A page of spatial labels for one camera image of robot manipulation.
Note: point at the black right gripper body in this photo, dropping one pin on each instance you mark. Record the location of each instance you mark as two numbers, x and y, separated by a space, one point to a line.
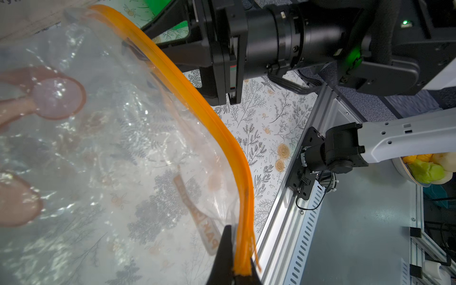
223 48

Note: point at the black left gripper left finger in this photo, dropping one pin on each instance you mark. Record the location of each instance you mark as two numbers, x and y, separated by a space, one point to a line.
222 270

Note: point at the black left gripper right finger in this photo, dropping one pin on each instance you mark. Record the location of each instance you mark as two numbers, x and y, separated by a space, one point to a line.
249 280

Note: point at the clear orange zip-top bag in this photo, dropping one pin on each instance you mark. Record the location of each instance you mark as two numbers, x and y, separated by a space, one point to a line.
62 94

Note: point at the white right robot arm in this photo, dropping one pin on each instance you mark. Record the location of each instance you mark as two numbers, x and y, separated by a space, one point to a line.
381 48

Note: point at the beige Monet tote bag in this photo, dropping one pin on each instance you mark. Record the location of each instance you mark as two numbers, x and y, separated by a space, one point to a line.
20 19

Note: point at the green plastic basket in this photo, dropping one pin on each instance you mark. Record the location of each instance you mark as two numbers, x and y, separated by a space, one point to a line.
167 15

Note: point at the floral patterned table mat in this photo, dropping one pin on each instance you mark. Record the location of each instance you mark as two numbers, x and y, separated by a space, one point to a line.
263 124

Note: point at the white bowl of fruit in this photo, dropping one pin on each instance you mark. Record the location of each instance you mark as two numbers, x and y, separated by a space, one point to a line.
426 169

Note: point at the aluminium front rail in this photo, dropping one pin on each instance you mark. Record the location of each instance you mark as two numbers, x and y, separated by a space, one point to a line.
287 235

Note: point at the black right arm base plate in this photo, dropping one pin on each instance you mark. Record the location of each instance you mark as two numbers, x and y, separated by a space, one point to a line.
307 163

